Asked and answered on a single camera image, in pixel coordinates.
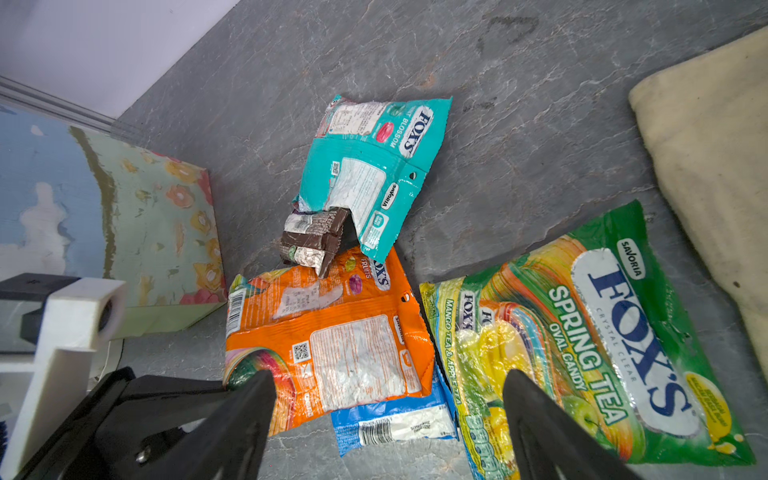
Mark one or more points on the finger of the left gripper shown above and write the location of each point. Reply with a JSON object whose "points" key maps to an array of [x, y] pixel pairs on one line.
{"points": [[130, 427]]}

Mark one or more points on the white paper bag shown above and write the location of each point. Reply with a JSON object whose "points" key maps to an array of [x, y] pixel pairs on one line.
{"points": [[79, 203]]}

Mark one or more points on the yellow green spring tea bag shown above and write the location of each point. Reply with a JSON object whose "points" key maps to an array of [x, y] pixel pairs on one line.
{"points": [[593, 321]]}

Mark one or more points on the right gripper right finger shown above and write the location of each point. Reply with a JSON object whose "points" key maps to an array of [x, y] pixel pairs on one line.
{"points": [[547, 443]]}

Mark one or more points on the brown chocolate bar wrapper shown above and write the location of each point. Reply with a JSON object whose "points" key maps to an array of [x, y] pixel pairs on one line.
{"points": [[313, 239]]}

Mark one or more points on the blue snack packet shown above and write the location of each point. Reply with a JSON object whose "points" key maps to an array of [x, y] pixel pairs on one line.
{"points": [[394, 421]]}

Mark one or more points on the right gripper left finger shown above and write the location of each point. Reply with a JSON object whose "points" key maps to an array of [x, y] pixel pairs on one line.
{"points": [[229, 444]]}

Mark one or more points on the teal candy bag right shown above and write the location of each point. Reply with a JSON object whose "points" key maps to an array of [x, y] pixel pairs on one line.
{"points": [[372, 158]]}

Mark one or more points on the cream cloth glove right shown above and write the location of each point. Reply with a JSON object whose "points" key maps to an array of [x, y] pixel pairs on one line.
{"points": [[704, 123]]}

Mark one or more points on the orange candy bag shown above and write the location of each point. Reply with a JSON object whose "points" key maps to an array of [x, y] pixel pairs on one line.
{"points": [[354, 338]]}

